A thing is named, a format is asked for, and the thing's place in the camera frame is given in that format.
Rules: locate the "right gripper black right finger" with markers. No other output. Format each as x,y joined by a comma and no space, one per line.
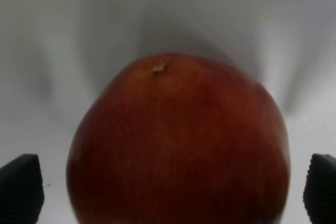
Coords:
319,192

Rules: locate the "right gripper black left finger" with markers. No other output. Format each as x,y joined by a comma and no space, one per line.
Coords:
22,192

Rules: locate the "red pomegranate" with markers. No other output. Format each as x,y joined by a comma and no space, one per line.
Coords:
180,139

